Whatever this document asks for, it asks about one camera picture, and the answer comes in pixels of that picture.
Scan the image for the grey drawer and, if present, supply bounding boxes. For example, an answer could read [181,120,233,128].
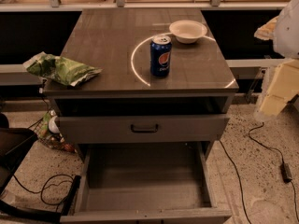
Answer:
[58,115,229,144]
[61,142,231,224]

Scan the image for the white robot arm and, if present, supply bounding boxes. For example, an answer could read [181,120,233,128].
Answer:
[254,0,299,122]

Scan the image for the grey drawer cabinet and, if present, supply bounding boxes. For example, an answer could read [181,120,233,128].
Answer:
[45,8,238,156]

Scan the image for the blue Pepsi can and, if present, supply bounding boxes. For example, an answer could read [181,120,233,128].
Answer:
[150,35,172,77]

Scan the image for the white bowl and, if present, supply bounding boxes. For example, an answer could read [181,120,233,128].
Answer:
[169,20,207,44]

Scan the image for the green chip bag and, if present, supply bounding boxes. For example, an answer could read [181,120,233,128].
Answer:
[23,52,101,87]

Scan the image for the black drawer handle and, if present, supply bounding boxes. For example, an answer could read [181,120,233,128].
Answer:
[130,124,159,133]

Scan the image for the black cable on right floor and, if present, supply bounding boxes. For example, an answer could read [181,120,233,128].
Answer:
[219,139,252,224]

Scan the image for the black cable on floor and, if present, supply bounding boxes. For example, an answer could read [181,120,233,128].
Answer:
[219,139,252,224]
[12,173,76,213]

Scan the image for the wire basket with items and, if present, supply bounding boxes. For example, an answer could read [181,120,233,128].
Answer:
[31,109,76,153]

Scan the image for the black cable on left floor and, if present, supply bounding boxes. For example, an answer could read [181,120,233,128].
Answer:
[12,173,76,213]

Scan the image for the black power adapter cable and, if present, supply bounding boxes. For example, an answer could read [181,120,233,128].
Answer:
[248,121,299,224]

